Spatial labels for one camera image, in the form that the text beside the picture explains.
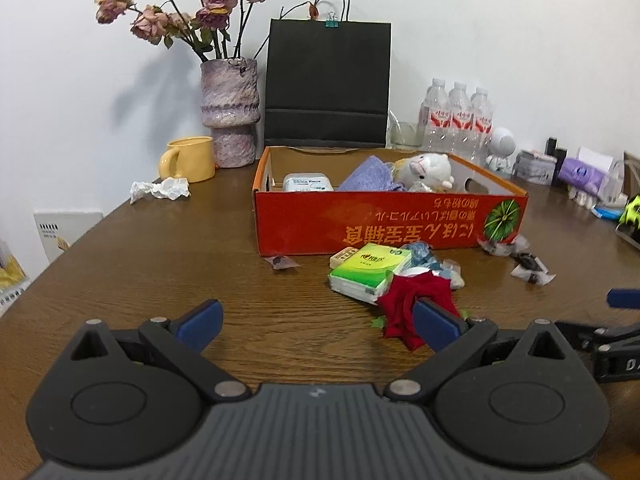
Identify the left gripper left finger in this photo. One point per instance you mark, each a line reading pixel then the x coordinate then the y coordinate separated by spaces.
pixel 177 346

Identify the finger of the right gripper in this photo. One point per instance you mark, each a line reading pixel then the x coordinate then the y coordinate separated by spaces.
pixel 587 338
pixel 623 298

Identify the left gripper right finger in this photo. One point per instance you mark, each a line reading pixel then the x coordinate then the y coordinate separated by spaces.
pixel 458 345

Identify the red fabric rose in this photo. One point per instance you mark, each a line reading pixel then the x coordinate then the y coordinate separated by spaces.
pixel 399 301

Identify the blue snack packet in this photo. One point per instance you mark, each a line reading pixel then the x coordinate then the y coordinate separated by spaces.
pixel 423 260

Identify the small yellow soap bar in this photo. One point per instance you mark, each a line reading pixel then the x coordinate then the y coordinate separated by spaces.
pixel 342 256

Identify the white orange plush toy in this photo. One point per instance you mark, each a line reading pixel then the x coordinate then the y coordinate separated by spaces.
pixel 428 172

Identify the purple cloth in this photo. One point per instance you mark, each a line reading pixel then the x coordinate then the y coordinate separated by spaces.
pixel 372 175

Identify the white cotton swab box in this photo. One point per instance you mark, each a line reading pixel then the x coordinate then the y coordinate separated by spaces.
pixel 307 182

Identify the green black tape measure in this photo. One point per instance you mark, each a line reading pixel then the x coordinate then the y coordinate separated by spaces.
pixel 631 214

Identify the plastic bag black parts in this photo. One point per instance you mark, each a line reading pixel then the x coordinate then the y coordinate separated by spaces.
pixel 500 249

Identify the purple tissue pack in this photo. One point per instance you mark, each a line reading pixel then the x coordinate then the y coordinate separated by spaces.
pixel 580 175

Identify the red cardboard box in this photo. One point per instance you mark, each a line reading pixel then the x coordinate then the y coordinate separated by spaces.
pixel 482 206

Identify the crumpled tissue by mug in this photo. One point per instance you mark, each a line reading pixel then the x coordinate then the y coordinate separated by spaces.
pixel 167 189

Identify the grey tin box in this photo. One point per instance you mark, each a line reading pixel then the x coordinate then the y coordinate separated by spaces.
pixel 534 167

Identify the yellow mug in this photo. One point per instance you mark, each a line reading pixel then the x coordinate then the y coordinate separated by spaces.
pixel 191 158

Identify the white robot figurine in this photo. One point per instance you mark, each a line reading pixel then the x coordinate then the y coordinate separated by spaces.
pixel 501 147

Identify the water bottle middle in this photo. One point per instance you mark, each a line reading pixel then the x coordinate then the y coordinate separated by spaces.
pixel 460 118

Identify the water bottle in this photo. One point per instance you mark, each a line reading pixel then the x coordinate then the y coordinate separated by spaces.
pixel 460 118
pixel 482 114
pixel 434 117

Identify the glass cup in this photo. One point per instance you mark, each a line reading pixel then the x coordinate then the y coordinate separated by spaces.
pixel 401 135

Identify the water bottle right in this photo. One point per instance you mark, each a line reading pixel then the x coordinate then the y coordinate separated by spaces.
pixel 482 114

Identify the water bottle left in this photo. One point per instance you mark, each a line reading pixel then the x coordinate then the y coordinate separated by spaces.
pixel 434 117

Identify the purple ceramic vase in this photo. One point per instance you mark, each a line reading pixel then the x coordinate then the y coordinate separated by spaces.
pixel 230 109

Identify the black paper bag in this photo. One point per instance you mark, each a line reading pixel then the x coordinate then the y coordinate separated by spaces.
pixel 327 87

